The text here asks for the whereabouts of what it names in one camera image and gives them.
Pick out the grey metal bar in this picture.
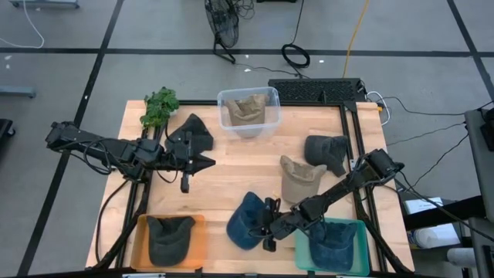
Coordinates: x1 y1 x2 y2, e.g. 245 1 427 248
0 85 36 98

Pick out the looped white cable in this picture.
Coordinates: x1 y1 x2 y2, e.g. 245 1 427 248
366 90 391 127

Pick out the blue denim hat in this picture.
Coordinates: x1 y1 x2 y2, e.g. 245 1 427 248
226 192 271 251
308 219 359 273

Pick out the long white cable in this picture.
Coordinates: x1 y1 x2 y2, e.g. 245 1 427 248
0 0 46 49

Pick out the black object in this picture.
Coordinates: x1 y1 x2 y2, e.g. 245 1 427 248
0 118 16 141

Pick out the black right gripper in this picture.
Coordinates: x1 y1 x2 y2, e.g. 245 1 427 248
249 197 290 252

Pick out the orange plastic tray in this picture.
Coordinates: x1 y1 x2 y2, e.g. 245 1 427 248
130 213 208 271

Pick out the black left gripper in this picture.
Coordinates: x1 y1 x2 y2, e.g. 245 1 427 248
165 131 216 194

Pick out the black floor fan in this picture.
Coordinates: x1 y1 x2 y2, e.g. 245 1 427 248
204 0 240 65

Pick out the black aluminium frame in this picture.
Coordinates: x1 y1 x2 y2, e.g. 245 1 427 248
92 100 414 277

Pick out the thin black cable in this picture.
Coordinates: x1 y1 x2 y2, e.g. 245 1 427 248
387 122 467 147
411 133 470 188
380 96 494 117

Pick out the yellow cable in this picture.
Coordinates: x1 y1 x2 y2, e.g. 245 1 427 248
342 0 371 78

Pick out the dark grey hat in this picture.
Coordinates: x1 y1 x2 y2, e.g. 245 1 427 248
145 215 197 267
303 134 350 178

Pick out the black vented box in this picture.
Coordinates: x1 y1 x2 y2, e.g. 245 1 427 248
268 77 367 103

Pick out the tan hat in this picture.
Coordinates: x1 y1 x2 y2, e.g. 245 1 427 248
225 93 270 139
279 154 328 205

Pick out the white box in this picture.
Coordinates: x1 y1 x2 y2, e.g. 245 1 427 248
404 196 445 215

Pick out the teal plastic tray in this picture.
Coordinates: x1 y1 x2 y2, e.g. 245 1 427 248
295 215 371 277

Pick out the green leafy plant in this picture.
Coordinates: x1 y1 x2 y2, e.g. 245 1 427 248
139 86 181 131

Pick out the grey cart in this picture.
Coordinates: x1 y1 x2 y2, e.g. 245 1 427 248
465 107 494 278

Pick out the grey metal base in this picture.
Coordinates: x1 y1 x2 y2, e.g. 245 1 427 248
9 0 80 9

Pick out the thick black cable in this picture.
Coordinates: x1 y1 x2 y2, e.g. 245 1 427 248
94 179 130 266
395 169 494 243

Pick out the white paper roll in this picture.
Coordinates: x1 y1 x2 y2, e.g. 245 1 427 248
412 223 461 249

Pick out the black hat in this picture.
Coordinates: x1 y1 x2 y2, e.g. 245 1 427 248
164 113 215 154

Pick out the coiled black cable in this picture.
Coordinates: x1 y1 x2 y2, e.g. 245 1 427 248
280 0 312 78

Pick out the black shelf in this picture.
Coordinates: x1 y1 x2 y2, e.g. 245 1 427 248
403 195 486 232

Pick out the clear plastic bin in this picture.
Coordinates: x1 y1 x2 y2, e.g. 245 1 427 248
216 86 282 139

